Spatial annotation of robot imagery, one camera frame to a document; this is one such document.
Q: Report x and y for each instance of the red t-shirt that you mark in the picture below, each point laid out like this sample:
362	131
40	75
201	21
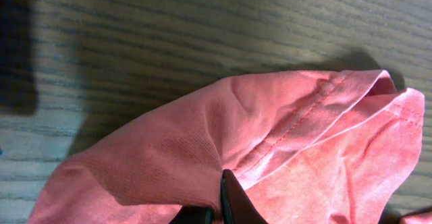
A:
306	146

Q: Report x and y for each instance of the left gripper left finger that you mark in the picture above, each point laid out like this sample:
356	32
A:
193	215

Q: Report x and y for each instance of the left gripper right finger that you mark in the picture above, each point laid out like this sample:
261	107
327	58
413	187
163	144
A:
236	205

